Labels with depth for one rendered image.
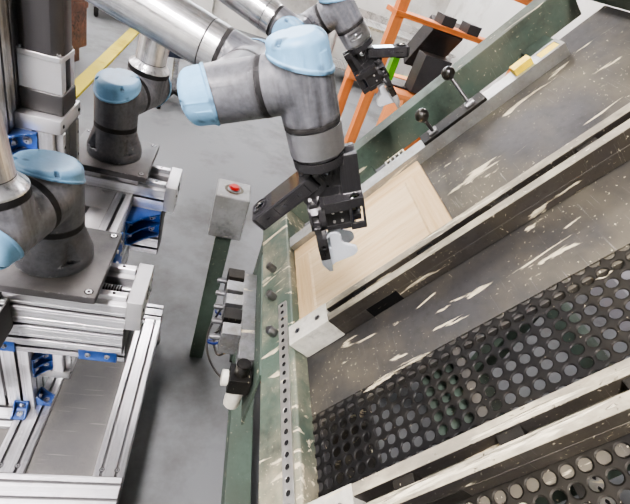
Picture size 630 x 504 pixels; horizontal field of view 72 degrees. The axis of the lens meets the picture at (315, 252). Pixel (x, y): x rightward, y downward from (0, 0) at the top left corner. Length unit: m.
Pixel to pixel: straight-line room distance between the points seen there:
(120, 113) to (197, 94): 0.80
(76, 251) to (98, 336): 0.23
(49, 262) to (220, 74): 0.58
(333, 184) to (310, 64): 0.17
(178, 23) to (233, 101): 0.18
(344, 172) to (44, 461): 1.39
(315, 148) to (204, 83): 0.15
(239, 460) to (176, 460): 0.29
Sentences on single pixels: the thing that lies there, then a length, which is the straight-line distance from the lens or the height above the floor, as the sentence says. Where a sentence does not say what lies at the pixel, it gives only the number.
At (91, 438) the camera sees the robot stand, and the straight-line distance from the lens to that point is 1.75.
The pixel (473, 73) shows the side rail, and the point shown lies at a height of 1.54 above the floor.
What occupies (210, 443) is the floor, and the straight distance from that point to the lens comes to 1.98.
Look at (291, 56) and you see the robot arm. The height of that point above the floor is 1.62.
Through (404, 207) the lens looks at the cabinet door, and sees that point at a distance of 1.22.
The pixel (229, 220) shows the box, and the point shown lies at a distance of 1.60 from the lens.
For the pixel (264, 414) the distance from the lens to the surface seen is 1.10.
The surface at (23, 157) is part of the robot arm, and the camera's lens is 0.94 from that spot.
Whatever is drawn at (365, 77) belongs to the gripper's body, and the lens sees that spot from 1.25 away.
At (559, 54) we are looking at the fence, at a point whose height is 1.68.
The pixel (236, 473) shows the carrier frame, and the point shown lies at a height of 0.18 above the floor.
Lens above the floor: 1.74
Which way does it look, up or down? 35 degrees down
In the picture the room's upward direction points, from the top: 22 degrees clockwise
